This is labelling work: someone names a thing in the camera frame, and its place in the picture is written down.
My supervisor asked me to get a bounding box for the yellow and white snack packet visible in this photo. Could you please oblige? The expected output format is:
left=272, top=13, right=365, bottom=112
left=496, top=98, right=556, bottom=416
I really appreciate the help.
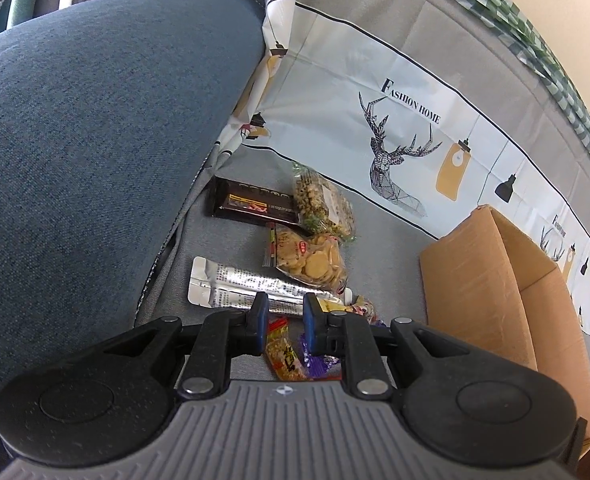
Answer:
left=319, top=287, right=354, bottom=315

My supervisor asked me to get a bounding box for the silver foil snack packet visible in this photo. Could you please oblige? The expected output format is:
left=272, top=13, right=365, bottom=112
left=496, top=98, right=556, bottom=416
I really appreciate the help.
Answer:
left=187, top=256, right=350, bottom=312

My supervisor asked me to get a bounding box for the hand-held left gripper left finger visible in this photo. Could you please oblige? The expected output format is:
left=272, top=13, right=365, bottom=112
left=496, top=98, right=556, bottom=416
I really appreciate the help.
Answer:
left=91, top=292, right=271, bottom=402

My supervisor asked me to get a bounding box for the purple candy wrapper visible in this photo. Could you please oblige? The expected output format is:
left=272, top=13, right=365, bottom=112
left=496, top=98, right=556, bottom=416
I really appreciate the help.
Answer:
left=297, top=334, right=344, bottom=379

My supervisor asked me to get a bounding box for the clear bag of puffed snack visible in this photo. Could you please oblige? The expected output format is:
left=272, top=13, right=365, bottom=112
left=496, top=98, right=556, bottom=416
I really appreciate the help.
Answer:
left=291, top=160, right=358, bottom=244

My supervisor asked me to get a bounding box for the clear bag of round biscuits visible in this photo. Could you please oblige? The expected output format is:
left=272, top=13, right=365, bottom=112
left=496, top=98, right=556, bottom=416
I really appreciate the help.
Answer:
left=262, top=222, right=349, bottom=292

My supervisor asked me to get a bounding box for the green checkered cloth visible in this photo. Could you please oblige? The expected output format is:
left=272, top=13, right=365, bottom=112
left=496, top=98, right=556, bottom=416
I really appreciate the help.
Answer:
left=410, top=0, right=590, bottom=186

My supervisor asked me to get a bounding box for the blue sofa armrest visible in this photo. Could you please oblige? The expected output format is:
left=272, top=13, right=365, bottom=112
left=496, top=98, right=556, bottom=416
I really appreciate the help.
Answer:
left=0, top=0, right=267, bottom=480

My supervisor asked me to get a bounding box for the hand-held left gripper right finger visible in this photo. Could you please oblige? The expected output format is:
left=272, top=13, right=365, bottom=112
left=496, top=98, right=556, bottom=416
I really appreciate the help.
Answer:
left=302, top=292, right=480, bottom=402

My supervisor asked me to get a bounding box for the colourful small snack packet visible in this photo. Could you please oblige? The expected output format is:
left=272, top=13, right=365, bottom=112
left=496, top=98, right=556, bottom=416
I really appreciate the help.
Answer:
left=347, top=297, right=391, bottom=329

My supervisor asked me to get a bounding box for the deer print sofa cover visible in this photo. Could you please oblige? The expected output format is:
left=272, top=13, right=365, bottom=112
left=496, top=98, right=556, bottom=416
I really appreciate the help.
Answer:
left=134, top=0, right=590, bottom=441

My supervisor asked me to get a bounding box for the black snack packet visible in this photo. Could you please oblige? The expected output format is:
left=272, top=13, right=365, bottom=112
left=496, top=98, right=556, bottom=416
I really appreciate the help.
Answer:
left=207, top=176, right=302, bottom=226

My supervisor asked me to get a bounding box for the brown cardboard box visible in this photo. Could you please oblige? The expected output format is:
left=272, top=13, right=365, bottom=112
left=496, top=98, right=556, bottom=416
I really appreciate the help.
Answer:
left=419, top=204, right=590, bottom=448

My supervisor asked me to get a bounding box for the red and yellow snack packet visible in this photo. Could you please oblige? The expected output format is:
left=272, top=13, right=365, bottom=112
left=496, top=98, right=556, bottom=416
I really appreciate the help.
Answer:
left=264, top=317, right=309, bottom=382

